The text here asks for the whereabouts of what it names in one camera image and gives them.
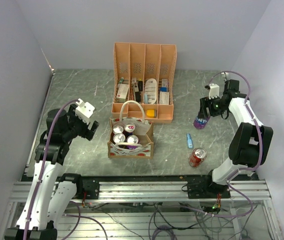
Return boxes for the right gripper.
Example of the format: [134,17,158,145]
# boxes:
[198,94,227,119]

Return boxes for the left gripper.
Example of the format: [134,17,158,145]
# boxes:
[62,103,98,141]

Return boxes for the purple Fanta can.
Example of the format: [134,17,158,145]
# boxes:
[126,134,139,144]
[193,116,210,130]

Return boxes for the black and yellow can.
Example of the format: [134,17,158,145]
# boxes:
[113,133,126,144]

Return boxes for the Red Bull can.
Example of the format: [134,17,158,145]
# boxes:
[124,123,136,134]

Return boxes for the red cola can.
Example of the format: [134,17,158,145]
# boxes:
[188,147,207,168]

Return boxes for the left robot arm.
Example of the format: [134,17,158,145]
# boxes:
[4,98,99,240]

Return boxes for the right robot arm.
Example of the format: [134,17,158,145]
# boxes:
[199,79,274,198]

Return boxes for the small blue tube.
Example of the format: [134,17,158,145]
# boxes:
[186,133,193,149]

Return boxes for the yellow tape measure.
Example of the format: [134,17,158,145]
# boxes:
[146,109,157,118]

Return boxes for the red and white box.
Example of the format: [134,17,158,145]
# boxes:
[116,83,129,103]

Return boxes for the white oval pack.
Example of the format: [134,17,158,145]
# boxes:
[144,78,157,104]

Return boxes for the black items in organizer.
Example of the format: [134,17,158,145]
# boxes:
[131,77,143,103]

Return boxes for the peach plastic file organizer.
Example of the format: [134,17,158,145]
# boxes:
[111,42,177,124]

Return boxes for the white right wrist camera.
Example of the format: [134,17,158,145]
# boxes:
[205,83,220,100]

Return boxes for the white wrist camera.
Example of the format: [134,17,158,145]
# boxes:
[75,98,95,125]
[205,83,220,100]

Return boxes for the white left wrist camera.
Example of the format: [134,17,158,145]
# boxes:
[75,98,95,125]

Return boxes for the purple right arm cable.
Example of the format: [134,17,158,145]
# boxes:
[201,70,264,219]

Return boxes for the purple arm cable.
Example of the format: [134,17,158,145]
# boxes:
[201,70,264,219]
[21,98,82,240]

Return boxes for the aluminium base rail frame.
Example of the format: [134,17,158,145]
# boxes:
[0,174,284,240]

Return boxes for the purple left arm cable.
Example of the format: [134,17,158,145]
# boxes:
[21,98,82,240]

